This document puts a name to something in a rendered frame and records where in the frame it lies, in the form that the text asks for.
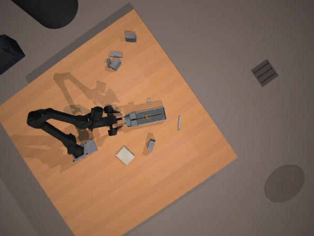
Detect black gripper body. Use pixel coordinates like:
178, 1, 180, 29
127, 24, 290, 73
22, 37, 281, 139
101, 105, 117, 136

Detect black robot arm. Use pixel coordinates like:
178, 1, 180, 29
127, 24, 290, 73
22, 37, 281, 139
26, 106, 117, 159

